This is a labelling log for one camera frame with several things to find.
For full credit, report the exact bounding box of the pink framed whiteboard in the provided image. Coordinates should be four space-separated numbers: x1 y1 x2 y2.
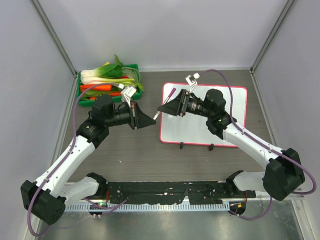
156 82 248 147

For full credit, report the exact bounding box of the orange carrot toy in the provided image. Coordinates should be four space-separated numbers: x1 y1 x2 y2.
79 84 112 92

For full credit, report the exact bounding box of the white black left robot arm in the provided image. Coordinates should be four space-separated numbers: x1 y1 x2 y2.
20 95 156 226

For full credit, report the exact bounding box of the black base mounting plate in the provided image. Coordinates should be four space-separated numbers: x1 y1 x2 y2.
77 180 257 205

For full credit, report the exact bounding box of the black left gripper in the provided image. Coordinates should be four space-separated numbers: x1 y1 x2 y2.
104 100 156 130

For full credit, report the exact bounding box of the bok choy toy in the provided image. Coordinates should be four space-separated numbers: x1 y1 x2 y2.
80 55 124 80

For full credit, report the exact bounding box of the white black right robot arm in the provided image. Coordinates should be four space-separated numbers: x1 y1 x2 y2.
157 88 305 201

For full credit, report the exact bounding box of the white marker with pink cap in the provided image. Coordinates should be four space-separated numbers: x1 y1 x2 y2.
152 87 177 120

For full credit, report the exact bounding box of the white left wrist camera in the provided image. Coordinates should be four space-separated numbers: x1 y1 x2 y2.
121 85 137 107

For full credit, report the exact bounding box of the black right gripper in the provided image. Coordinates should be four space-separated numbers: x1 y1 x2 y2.
158 89 213 118

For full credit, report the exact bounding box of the green onion toy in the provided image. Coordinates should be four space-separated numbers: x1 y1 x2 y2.
80 77 144 91

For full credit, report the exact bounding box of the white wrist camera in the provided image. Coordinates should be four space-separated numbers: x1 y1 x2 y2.
121 85 137 107
185 72 200 94

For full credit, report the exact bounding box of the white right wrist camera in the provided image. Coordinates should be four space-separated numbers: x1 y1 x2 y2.
185 72 200 94

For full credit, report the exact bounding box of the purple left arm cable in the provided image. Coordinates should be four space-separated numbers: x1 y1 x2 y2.
26 83 129 237

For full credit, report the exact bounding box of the green leaf vegetable toy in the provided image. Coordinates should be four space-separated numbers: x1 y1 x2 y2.
80 90 102 101

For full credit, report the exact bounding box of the white slotted cable duct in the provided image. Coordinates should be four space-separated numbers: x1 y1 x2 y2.
65 201 230 213

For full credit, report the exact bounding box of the green plastic tray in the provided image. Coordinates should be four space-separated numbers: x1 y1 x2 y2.
76 63 145 108

